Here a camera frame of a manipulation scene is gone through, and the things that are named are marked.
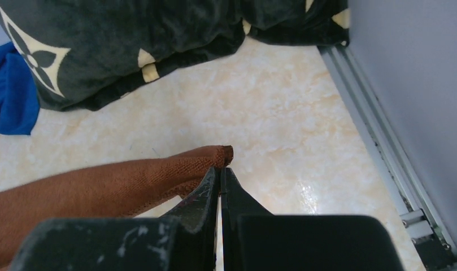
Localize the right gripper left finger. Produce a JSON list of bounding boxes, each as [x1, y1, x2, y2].
[[10, 168, 220, 270]]

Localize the dark blue towel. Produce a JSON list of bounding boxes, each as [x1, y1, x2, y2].
[[0, 42, 40, 136]]

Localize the aluminium frame rail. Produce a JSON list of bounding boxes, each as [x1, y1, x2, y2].
[[318, 45, 457, 270]]

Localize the black blanket with beige flowers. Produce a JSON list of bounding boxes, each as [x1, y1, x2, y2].
[[0, 1, 350, 111]]

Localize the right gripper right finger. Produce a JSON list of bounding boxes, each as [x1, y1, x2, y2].
[[220, 168, 403, 270]]

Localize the brown towel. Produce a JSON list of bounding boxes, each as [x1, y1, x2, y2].
[[0, 145, 233, 270]]

